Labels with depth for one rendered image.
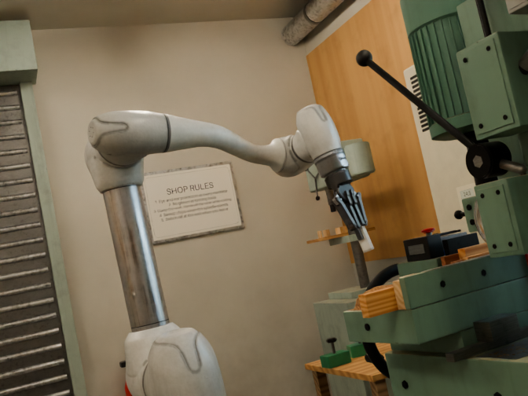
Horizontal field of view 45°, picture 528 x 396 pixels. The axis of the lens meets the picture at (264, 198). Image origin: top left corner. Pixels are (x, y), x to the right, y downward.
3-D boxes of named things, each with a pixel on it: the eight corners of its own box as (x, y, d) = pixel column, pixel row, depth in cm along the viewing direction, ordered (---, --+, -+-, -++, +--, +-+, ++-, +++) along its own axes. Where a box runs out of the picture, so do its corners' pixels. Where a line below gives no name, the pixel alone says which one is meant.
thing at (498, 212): (527, 248, 107) (511, 179, 108) (563, 244, 101) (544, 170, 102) (487, 258, 103) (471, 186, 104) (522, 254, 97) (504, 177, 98)
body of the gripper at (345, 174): (337, 169, 177) (350, 199, 175) (353, 166, 183) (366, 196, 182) (317, 180, 181) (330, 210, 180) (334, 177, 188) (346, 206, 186)
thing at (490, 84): (510, 136, 107) (489, 51, 109) (555, 121, 99) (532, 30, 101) (474, 141, 103) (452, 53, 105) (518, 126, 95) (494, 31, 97)
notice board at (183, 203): (243, 227, 428) (230, 161, 432) (244, 227, 426) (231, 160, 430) (151, 245, 403) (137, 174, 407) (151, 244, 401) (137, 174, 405)
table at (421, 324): (520, 282, 162) (515, 259, 162) (635, 274, 135) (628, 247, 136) (322, 341, 134) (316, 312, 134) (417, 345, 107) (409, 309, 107)
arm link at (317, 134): (352, 144, 182) (328, 161, 193) (331, 95, 184) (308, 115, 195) (322, 152, 176) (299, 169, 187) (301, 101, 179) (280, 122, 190)
